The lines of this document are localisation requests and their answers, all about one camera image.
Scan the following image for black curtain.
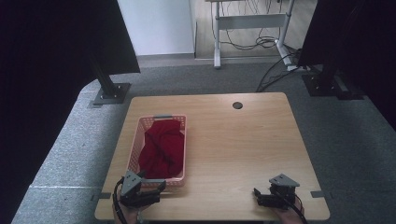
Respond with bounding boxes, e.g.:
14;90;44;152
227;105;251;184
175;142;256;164
0;0;141;224
297;0;396;132

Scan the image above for black metal stand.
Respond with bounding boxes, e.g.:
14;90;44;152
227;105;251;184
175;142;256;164
301;63;365;101
88;55;132;109

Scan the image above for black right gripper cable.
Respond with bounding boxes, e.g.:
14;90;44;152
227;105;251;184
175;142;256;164
272;189;309;224

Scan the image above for white desk frame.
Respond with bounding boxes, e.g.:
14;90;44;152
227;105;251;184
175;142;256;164
205;0;298;72

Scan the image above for person's right hand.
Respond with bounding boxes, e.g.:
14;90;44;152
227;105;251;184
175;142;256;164
273;200;305;224

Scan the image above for pink plastic basket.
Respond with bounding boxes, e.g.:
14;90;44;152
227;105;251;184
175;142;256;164
125;114;188;189

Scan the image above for black floor cables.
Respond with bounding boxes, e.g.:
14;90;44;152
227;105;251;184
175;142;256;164
211;0;309;93

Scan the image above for red cloth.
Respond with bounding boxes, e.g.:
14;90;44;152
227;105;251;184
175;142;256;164
138;119;186;180

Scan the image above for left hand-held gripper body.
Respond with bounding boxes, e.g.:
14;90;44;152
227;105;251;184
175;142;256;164
119;170;148;209

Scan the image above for person's left hand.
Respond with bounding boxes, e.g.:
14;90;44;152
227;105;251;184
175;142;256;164
113;201;151;224

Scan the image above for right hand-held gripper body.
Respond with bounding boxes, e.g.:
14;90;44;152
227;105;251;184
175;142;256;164
268;173;301;210

